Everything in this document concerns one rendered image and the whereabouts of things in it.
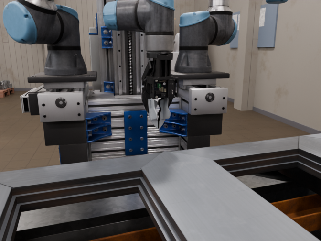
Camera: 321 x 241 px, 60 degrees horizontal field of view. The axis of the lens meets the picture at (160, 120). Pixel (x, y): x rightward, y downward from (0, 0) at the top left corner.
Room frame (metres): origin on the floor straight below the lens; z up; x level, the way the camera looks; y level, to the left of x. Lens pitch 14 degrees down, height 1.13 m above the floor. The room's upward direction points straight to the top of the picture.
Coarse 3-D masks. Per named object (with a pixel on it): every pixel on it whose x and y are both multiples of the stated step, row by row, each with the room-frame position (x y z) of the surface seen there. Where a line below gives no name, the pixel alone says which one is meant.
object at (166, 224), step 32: (224, 160) 0.65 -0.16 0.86; (256, 160) 0.68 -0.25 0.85; (288, 160) 0.70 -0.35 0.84; (320, 160) 0.65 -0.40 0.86; (32, 192) 0.51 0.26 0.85; (64, 192) 0.52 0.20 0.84; (96, 192) 0.54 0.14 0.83; (128, 192) 0.56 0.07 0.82; (0, 224) 0.39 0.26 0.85; (160, 224) 0.42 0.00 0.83
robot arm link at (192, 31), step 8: (184, 16) 1.11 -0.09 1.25; (192, 16) 1.10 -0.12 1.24; (200, 16) 1.10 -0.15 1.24; (208, 16) 1.12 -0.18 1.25; (184, 24) 1.11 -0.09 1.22; (192, 24) 1.09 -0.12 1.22; (200, 24) 1.10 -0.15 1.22; (208, 24) 1.12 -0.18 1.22; (216, 24) 1.15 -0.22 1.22; (184, 32) 1.11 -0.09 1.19; (192, 32) 1.10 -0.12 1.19; (200, 32) 1.10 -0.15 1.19; (208, 32) 1.12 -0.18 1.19; (216, 32) 1.15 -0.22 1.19; (184, 40) 1.11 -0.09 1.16; (192, 40) 1.10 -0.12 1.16; (200, 40) 1.10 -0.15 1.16; (208, 40) 1.14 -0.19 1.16
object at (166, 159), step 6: (156, 156) 0.66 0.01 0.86; (162, 156) 0.66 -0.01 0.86; (168, 156) 0.66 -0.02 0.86; (174, 156) 0.66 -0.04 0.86; (180, 156) 0.66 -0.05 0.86; (186, 156) 0.66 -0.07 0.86; (192, 156) 0.66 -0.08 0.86; (198, 156) 0.66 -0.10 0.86; (150, 162) 0.62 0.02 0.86; (156, 162) 0.62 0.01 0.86; (162, 162) 0.62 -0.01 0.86; (168, 162) 0.62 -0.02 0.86; (174, 162) 0.62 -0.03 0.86; (180, 162) 0.62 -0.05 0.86
